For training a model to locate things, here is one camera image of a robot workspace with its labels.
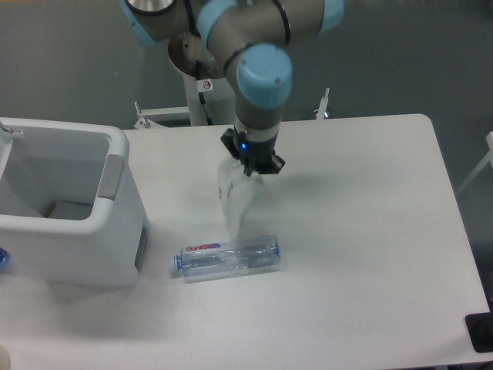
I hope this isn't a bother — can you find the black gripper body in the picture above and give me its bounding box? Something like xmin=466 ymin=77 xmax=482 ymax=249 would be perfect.
xmin=233 ymin=127 xmax=277 ymax=165

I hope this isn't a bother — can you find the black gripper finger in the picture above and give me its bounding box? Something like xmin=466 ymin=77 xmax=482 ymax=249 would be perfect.
xmin=220 ymin=129 xmax=245 ymax=160
xmin=244 ymin=155 xmax=285 ymax=177

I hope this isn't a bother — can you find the clear plastic bag with labels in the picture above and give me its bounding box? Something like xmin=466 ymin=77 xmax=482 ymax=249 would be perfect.
xmin=216 ymin=157 xmax=263 ymax=240

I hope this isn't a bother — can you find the clear crushed water bottle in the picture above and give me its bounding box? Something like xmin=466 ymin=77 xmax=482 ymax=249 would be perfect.
xmin=169 ymin=235 xmax=281 ymax=283

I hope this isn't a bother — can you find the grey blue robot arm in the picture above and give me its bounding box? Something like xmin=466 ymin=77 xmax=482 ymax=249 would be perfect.
xmin=121 ymin=1 xmax=345 ymax=176

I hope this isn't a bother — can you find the white open trash can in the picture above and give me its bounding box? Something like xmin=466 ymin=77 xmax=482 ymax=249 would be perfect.
xmin=1 ymin=117 xmax=149 ymax=288

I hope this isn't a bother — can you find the black device at table corner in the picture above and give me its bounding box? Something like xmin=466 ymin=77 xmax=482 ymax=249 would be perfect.
xmin=465 ymin=312 xmax=492 ymax=353

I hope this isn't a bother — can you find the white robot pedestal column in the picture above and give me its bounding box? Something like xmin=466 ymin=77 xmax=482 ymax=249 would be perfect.
xmin=167 ymin=30 xmax=236 ymax=126

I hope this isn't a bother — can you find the black cable on pedestal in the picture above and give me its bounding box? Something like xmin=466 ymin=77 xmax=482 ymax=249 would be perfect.
xmin=195 ymin=59 xmax=213 ymax=126

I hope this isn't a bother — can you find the white pedestal base frame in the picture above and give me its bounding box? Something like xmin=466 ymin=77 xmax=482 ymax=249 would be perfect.
xmin=133 ymin=87 xmax=332 ymax=130

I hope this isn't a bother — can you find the white frame at right edge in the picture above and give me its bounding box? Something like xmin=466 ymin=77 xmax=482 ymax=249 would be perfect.
xmin=456 ymin=132 xmax=493 ymax=195

